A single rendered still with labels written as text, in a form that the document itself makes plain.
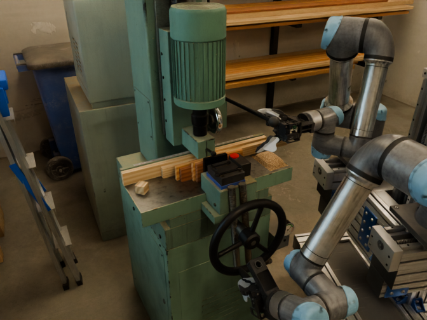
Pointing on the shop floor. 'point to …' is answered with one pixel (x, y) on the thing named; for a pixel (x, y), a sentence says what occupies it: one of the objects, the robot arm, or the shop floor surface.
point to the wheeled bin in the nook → (54, 103)
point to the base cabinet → (187, 274)
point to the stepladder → (35, 192)
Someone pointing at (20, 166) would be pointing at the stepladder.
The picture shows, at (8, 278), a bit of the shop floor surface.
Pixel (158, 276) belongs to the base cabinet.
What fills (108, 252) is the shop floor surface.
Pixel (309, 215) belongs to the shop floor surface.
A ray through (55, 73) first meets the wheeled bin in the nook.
